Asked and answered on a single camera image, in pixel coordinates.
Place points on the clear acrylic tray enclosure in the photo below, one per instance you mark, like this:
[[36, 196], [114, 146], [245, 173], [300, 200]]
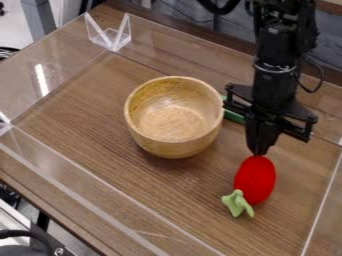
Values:
[[114, 143]]

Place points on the green rectangular block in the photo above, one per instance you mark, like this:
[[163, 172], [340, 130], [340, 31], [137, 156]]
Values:
[[233, 113]]

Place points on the black metal bracket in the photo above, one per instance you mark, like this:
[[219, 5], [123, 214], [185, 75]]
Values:
[[60, 249]]

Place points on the wooden bowl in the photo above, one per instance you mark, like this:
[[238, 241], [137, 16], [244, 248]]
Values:
[[174, 114]]

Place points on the red plush strawberry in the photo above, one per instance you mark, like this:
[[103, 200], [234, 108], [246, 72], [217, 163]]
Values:
[[254, 183]]

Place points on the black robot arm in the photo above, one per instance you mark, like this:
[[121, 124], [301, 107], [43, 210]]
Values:
[[286, 33]]

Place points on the black table leg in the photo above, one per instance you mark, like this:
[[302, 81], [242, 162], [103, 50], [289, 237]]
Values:
[[43, 221]]

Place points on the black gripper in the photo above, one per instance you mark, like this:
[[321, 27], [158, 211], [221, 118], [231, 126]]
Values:
[[272, 110]]

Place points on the clear acrylic corner bracket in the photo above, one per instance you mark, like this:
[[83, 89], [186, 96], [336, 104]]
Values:
[[110, 38]]

